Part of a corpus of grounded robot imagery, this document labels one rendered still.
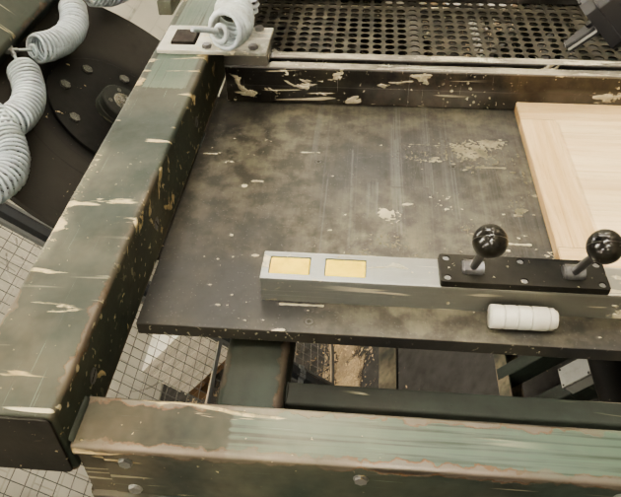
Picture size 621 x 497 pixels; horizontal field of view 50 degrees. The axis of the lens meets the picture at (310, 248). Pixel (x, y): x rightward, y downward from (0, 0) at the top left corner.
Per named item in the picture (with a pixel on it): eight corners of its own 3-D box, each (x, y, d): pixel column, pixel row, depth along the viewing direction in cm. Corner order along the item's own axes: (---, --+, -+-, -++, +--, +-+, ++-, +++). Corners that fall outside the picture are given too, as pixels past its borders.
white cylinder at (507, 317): (488, 333, 80) (555, 336, 79) (492, 317, 78) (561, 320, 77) (485, 315, 82) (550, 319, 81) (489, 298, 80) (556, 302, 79)
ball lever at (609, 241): (586, 291, 80) (632, 259, 68) (555, 290, 81) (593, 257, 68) (585, 261, 81) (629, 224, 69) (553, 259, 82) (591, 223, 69)
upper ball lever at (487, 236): (486, 286, 81) (513, 253, 68) (454, 284, 81) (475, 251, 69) (486, 256, 82) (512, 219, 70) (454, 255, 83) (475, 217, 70)
